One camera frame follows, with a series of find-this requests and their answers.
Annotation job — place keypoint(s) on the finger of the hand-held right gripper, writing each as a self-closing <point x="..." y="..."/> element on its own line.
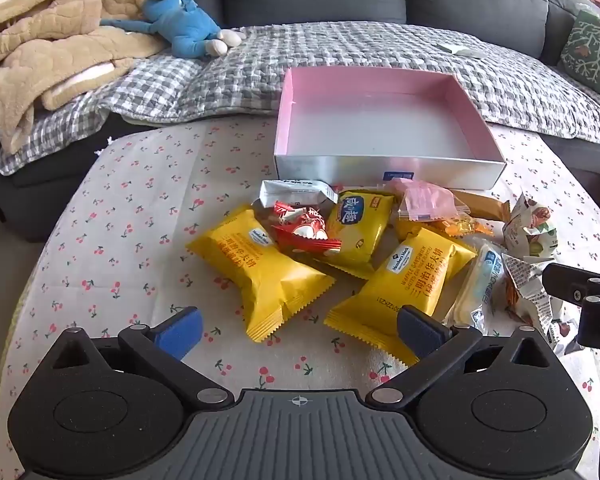
<point x="570" y="282"/>

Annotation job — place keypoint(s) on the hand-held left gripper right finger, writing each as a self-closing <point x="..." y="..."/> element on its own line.
<point x="420" y="332"/>

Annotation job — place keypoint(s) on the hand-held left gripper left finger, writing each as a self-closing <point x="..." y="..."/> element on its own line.
<point x="177" y="332"/>

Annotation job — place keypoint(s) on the yellow waffle snack packet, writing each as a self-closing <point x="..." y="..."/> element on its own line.
<point x="410" y="285"/>
<point x="250" y="270"/>

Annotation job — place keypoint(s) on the white and blue snack packet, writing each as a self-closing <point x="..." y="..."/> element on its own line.
<point x="480" y="285"/>

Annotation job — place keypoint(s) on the orange candy packet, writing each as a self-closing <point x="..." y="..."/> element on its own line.
<point x="462" y="226"/>

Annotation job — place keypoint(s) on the white grey biscuit packet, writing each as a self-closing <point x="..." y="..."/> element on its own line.
<point x="295" y="192"/>

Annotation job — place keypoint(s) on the pink cardboard box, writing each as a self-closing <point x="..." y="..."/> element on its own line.
<point x="375" y="125"/>

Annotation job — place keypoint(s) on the white nut snack packet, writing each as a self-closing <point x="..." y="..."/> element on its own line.
<point x="562" y="332"/>
<point x="527" y="227"/>
<point x="525" y="285"/>

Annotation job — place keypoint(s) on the cherry print tablecloth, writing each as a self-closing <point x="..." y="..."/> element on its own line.
<point x="130" y="240"/>

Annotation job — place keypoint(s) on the yellow packet with blue label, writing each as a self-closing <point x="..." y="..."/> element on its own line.
<point x="360" y="230"/>

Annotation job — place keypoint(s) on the pink zip bag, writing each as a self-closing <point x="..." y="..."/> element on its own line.
<point x="427" y="200"/>

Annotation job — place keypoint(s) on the red snack packet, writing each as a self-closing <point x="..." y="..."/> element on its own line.
<point x="305" y="246"/>

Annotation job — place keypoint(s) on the green patterned pillow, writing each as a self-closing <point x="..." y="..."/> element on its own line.
<point x="592" y="55"/>

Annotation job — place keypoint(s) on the white booklet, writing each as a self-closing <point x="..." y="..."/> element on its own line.
<point x="460" y="49"/>

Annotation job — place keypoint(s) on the grey checked quilt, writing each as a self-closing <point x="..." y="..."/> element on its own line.
<point x="260" y="60"/>

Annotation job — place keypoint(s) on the blue plush toy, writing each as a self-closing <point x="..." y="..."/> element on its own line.
<point x="180" y="17"/>

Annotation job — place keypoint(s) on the tan fleece blanket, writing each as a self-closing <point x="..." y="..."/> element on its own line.
<point x="45" y="45"/>

